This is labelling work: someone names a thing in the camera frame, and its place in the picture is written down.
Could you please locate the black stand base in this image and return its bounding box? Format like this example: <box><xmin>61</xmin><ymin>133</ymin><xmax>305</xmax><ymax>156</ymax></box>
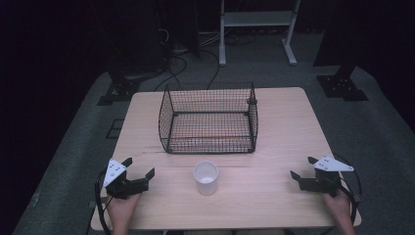
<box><xmin>96</xmin><ymin>72</ymin><xmax>142</xmax><ymax>107</ymax></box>
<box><xmin>315</xmin><ymin>64</ymin><xmax>370</xmax><ymax>102</ymax></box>

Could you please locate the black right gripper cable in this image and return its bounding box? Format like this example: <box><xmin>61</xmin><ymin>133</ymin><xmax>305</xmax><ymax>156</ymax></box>
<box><xmin>326</xmin><ymin>153</ymin><xmax>364</xmax><ymax>226</ymax></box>

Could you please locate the person's right hand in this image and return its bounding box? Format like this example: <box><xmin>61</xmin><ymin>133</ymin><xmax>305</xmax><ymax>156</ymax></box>
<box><xmin>322</xmin><ymin>188</ymin><xmax>353</xmax><ymax>223</ymax></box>

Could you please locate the person's left hand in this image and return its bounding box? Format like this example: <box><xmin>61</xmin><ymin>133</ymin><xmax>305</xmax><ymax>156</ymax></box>
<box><xmin>107</xmin><ymin>193</ymin><xmax>142</xmax><ymax>227</ymax></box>

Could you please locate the white cup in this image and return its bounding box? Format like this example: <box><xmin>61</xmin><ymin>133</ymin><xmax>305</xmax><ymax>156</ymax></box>
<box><xmin>193</xmin><ymin>160</ymin><xmax>219</xmax><ymax>197</ymax></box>

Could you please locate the white metal stand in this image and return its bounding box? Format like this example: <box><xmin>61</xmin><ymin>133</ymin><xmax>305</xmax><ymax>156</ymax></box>
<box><xmin>218</xmin><ymin>0</ymin><xmax>301</xmax><ymax>68</ymax></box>

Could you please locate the black floor cable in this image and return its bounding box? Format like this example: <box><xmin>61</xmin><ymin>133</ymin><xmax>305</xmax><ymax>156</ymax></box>
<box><xmin>198</xmin><ymin>48</ymin><xmax>221</xmax><ymax>91</ymax></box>
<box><xmin>153</xmin><ymin>54</ymin><xmax>189</xmax><ymax>93</ymax></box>

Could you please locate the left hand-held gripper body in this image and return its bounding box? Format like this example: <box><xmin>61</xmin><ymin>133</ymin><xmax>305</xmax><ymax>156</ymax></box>
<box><xmin>103</xmin><ymin>158</ymin><xmax>151</xmax><ymax>200</ymax></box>

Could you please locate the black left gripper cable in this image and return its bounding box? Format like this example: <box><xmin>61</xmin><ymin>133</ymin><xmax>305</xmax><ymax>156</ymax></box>
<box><xmin>94</xmin><ymin>167</ymin><xmax>114</xmax><ymax>235</ymax></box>

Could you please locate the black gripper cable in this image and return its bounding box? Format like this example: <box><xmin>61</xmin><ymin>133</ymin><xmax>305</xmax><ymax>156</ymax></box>
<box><xmin>326</xmin><ymin>153</ymin><xmax>364</xmax><ymax>226</ymax></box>
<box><xmin>94</xmin><ymin>167</ymin><xmax>114</xmax><ymax>235</ymax></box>

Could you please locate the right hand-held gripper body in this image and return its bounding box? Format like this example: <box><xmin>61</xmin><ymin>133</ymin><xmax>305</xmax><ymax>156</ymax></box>
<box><xmin>299</xmin><ymin>155</ymin><xmax>355</xmax><ymax>198</ymax></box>

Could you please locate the black wire mesh basket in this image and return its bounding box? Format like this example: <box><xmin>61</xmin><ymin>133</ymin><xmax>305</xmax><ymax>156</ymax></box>
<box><xmin>158</xmin><ymin>81</ymin><xmax>259</xmax><ymax>156</ymax></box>

